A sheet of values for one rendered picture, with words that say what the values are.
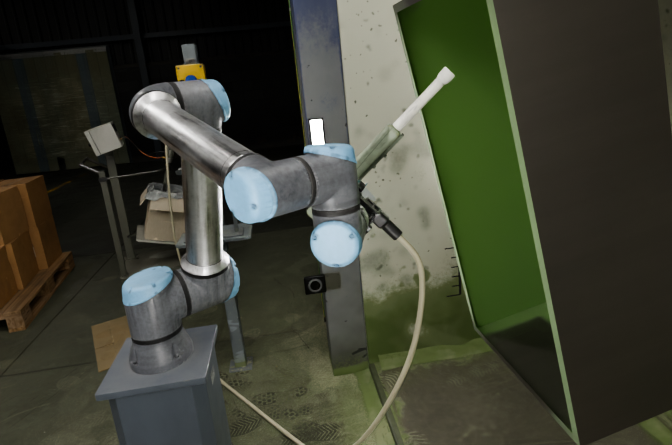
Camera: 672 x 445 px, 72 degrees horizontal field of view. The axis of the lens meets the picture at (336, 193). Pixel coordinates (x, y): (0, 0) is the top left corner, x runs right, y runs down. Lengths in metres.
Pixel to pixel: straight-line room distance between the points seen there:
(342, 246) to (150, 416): 0.94
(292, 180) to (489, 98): 1.06
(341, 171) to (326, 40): 1.29
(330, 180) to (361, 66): 1.31
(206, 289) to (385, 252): 0.98
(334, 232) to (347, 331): 1.57
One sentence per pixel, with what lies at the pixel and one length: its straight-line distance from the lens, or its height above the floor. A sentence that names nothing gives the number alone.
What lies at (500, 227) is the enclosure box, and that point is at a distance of 1.79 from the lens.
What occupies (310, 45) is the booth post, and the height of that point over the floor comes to 1.57.
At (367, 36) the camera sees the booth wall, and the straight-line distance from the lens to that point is 2.06.
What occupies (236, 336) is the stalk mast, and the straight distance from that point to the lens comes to 2.57.
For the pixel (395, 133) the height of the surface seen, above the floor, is 1.30.
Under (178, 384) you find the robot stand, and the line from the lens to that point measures 1.50.
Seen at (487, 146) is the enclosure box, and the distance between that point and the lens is 1.69.
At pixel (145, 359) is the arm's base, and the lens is 1.55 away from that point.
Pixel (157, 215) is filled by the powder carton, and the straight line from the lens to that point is 3.66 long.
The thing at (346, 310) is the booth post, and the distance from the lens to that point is 2.30.
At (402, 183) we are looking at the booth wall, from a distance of 2.14.
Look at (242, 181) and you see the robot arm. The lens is 0.72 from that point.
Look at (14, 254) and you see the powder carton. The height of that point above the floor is 0.42.
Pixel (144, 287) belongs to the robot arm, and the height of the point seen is 0.90.
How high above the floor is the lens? 1.43
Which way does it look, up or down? 14 degrees down
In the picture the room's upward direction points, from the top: 6 degrees counter-clockwise
